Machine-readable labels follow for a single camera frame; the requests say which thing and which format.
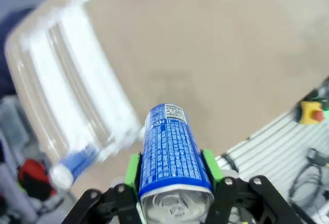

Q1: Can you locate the clear plastic can dispenser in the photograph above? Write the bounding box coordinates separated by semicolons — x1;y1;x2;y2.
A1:
5;0;145;167

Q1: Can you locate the grey cable with connector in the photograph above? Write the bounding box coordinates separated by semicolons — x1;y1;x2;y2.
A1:
289;147;329;201

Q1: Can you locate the yellow emergency stop button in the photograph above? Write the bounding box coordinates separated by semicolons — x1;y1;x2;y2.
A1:
299;100;326;126

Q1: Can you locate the red and black object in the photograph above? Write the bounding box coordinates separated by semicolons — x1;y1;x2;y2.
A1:
17;158;57;199

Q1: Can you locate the slotted aluminium rail surface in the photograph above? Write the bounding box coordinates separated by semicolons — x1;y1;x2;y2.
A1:
214;109;329;224

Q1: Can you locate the blue drink can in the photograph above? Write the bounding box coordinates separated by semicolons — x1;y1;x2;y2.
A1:
138;102;215;224
49;143;100;190

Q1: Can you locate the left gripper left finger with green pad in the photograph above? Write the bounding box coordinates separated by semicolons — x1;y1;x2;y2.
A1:
61;153;141;224

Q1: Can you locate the black cable loop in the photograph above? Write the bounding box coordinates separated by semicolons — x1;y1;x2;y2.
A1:
220;153;240;174

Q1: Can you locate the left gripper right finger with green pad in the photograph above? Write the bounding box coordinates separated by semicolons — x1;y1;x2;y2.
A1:
201;148;300;224

